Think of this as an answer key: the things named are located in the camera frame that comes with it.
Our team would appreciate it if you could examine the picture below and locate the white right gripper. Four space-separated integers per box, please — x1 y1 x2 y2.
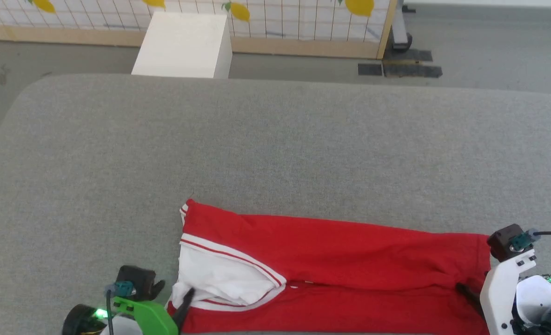
455 250 537 335

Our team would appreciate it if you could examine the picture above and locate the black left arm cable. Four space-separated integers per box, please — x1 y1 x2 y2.
104 281 134 335

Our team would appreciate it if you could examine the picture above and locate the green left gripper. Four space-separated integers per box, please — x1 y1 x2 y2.
62 279 196 335

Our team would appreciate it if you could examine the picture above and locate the white box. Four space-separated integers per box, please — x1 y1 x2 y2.
131 11 233 80

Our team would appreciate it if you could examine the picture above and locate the grey stand leg with caster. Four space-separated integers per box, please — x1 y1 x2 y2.
389 0 413 52

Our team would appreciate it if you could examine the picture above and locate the red and white jersey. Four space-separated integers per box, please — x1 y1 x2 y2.
166 199 492 335

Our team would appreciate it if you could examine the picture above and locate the large black floor mat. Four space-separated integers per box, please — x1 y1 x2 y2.
382 48 444 79

